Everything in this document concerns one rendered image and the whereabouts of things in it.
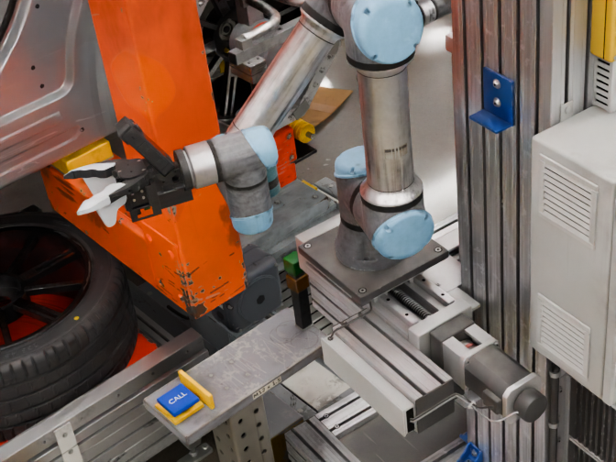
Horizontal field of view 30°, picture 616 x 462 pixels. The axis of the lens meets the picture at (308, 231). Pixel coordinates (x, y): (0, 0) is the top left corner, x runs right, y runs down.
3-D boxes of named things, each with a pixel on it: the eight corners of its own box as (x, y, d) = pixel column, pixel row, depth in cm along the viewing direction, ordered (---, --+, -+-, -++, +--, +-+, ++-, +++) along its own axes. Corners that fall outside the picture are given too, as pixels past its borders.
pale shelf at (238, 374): (288, 315, 282) (287, 305, 280) (334, 347, 271) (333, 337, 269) (145, 408, 262) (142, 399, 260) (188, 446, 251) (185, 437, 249)
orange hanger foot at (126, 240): (101, 181, 321) (72, 73, 300) (212, 259, 287) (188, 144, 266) (49, 208, 313) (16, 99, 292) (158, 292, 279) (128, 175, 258)
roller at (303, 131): (258, 107, 351) (256, 91, 348) (322, 141, 332) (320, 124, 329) (244, 115, 348) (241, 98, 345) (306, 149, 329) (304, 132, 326)
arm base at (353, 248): (423, 249, 233) (422, 210, 227) (364, 280, 227) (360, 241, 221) (379, 216, 244) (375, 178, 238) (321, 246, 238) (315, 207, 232)
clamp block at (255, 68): (246, 65, 286) (243, 47, 283) (269, 77, 280) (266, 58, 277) (230, 73, 284) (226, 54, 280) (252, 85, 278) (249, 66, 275)
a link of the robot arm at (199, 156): (212, 149, 189) (200, 132, 196) (185, 158, 189) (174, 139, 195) (221, 190, 193) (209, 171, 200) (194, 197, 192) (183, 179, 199)
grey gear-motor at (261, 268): (208, 283, 350) (189, 190, 329) (297, 348, 323) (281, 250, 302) (159, 313, 341) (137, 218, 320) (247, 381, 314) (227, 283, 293)
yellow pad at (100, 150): (87, 138, 309) (83, 123, 306) (115, 157, 300) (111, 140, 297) (43, 160, 303) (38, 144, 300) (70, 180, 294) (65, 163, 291)
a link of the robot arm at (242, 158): (283, 177, 197) (277, 135, 191) (222, 195, 194) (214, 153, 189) (269, 155, 203) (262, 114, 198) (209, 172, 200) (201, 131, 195)
